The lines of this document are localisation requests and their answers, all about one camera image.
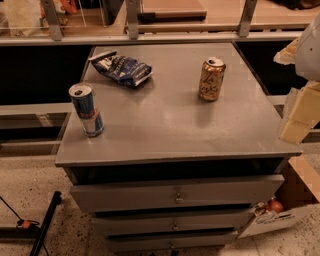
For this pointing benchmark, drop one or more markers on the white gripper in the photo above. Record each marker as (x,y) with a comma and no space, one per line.
(309,53)

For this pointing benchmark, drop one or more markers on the metal railing frame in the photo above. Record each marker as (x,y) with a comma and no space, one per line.
(68,22)

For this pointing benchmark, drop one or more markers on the blue silver Red Bull can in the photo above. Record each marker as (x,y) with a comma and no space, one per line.
(83,99)

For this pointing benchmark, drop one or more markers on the grey drawer cabinet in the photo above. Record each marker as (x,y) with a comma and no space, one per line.
(163,130)

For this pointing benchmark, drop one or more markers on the grey drawer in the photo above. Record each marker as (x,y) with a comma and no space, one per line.
(175,193)
(171,222)
(171,241)

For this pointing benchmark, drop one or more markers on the bottom grey drawer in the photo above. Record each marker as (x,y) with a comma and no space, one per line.
(171,241)

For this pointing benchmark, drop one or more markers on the blue crumpled chip bag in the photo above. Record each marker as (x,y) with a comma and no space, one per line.
(125,71)

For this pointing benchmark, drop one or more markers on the open cardboard box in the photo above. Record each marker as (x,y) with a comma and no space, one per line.
(299,195)

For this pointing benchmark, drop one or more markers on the middle grey drawer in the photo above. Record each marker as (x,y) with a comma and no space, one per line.
(171,222)

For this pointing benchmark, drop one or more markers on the black tripod stand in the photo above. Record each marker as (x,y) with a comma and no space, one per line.
(31,230)

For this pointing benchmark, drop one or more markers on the red bottle in box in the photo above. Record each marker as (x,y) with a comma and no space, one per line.
(274,205)

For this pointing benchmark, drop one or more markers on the top grey drawer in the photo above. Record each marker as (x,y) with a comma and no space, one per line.
(175,193)

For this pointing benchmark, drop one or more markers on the gold soda can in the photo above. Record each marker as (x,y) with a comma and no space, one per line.
(211,78)

